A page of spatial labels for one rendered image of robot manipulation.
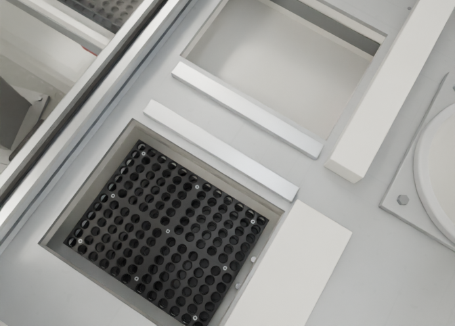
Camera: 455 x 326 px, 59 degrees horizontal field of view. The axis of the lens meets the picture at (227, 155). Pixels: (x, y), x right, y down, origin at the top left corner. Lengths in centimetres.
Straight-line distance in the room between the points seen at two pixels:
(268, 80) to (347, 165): 26
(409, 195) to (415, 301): 13
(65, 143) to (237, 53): 36
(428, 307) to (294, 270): 17
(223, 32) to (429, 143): 40
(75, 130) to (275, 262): 29
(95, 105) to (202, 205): 20
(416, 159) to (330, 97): 22
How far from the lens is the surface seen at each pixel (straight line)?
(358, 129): 55
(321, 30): 78
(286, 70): 74
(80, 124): 54
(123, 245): 58
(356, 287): 55
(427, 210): 58
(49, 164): 53
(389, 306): 57
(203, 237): 60
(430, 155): 58
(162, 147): 67
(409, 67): 62
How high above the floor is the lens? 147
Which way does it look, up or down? 73 degrees down
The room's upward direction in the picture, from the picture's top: 8 degrees clockwise
